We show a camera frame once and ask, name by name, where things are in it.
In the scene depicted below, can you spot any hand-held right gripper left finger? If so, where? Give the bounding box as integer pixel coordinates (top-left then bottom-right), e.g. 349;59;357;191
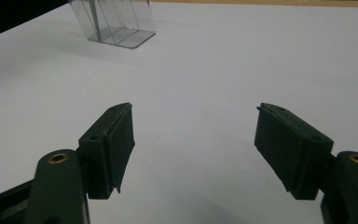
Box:
77;102;136;200

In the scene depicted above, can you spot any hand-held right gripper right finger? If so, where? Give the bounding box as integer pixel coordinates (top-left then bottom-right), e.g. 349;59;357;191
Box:
254;102;335;201

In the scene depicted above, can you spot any clear acrylic pen holder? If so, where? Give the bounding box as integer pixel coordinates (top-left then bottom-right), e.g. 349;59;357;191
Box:
68;0;157;49

